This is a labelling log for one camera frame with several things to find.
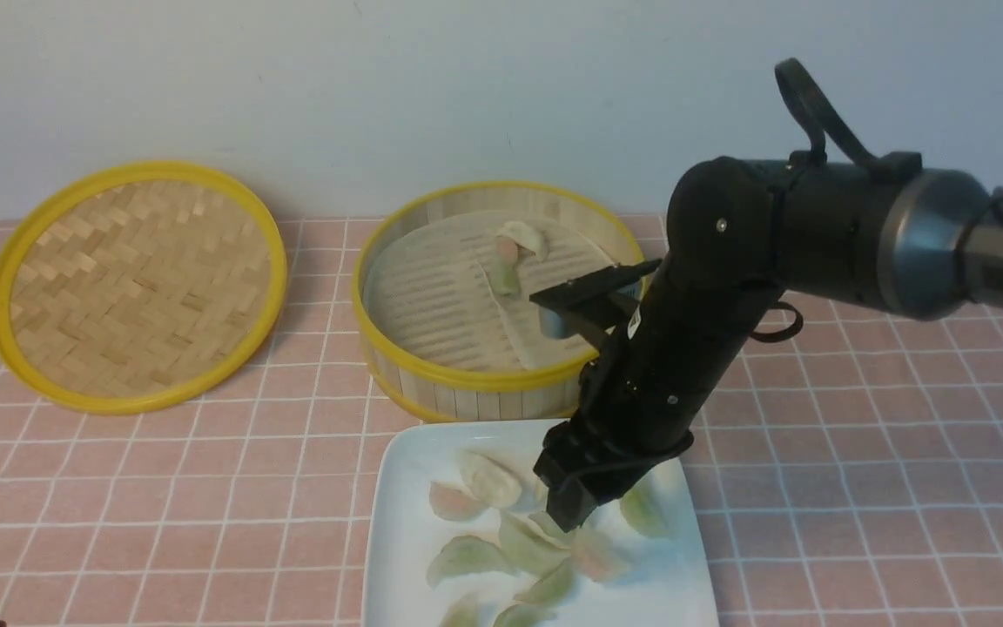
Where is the green dumpling plate right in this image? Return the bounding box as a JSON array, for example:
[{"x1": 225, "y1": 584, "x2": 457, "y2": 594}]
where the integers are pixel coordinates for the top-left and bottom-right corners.
[{"x1": 618, "y1": 481, "x2": 671, "y2": 539}]

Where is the white steamer liner cloth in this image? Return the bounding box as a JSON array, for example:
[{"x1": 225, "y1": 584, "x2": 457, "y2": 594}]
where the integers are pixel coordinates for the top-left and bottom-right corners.
[{"x1": 362, "y1": 207, "x2": 638, "y2": 373}]

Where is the white dumpling in steamer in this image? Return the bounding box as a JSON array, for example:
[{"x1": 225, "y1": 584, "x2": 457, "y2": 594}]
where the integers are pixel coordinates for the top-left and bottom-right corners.
[{"x1": 496, "y1": 219, "x2": 549, "y2": 262}]

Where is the yellow rimmed woven steamer lid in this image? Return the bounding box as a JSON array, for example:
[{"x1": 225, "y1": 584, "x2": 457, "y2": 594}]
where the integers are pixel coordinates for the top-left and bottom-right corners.
[{"x1": 0, "y1": 160, "x2": 289, "y2": 415}]

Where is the pale pink dumpling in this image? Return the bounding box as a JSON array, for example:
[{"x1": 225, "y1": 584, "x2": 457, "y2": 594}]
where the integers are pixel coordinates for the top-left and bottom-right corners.
[{"x1": 570, "y1": 527, "x2": 630, "y2": 583}]

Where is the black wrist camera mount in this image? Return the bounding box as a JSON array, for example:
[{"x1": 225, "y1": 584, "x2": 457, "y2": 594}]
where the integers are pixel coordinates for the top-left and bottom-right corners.
[{"x1": 527, "y1": 259, "x2": 662, "y2": 350}]

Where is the green dumpling plate bottom left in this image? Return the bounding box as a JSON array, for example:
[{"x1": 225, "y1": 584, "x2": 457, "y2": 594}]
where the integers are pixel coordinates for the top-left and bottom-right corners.
[{"x1": 439, "y1": 594, "x2": 481, "y2": 627}]

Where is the pink dumpling in steamer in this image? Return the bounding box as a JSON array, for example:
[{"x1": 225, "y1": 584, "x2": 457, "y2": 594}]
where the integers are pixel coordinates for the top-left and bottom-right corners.
[{"x1": 496, "y1": 237, "x2": 519, "y2": 266}]

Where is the white dumpling on plate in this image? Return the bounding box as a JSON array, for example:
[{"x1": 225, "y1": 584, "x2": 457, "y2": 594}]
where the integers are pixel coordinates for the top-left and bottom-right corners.
[{"x1": 458, "y1": 451, "x2": 524, "y2": 509}]

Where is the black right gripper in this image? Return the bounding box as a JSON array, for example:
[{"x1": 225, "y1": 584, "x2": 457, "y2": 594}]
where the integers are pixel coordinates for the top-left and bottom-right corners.
[{"x1": 534, "y1": 261, "x2": 781, "y2": 532}]

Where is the yellow rimmed bamboo steamer basket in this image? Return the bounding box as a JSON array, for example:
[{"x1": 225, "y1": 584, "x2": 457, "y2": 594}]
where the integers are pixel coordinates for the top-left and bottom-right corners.
[{"x1": 352, "y1": 181, "x2": 645, "y2": 421}]

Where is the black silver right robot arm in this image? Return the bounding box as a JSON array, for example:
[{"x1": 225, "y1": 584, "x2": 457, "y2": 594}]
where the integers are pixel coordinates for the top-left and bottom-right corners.
[{"x1": 529, "y1": 158, "x2": 1003, "y2": 531}]

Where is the white square plate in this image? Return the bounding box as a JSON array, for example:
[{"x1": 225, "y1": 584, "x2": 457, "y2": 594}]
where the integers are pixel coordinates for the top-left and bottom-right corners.
[{"x1": 361, "y1": 420, "x2": 720, "y2": 626}]

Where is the green dumpling plate centre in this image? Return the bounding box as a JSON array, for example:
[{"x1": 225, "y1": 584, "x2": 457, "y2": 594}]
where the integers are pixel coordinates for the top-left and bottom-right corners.
[{"x1": 498, "y1": 511, "x2": 570, "y2": 576}]

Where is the green dumpling plate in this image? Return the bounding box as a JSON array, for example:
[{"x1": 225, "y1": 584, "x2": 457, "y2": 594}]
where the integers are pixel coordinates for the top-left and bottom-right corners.
[
  {"x1": 498, "y1": 511, "x2": 570, "y2": 576},
  {"x1": 425, "y1": 535, "x2": 516, "y2": 588},
  {"x1": 439, "y1": 594, "x2": 481, "y2": 627},
  {"x1": 618, "y1": 481, "x2": 671, "y2": 539},
  {"x1": 514, "y1": 558, "x2": 576, "y2": 608},
  {"x1": 491, "y1": 603, "x2": 557, "y2": 627}
]

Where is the green dumpling plate lower middle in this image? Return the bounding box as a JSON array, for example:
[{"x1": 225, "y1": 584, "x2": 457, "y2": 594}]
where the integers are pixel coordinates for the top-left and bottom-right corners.
[{"x1": 514, "y1": 558, "x2": 576, "y2": 608}]

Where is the green dumpling in steamer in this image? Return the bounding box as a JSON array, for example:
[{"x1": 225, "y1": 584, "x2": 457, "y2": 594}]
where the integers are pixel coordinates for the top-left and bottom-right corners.
[{"x1": 487, "y1": 258, "x2": 521, "y2": 298}]

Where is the pale dumpling on plate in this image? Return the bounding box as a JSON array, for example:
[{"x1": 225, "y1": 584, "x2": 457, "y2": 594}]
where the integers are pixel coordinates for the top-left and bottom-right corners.
[{"x1": 428, "y1": 482, "x2": 488, "y2": 523}]

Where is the pink checkered tablecloth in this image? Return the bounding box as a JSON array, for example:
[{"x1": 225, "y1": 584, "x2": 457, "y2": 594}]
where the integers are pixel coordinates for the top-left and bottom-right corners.
[{"x1": 0, "y1": 218, "x2": 1003, "y2": 626}]

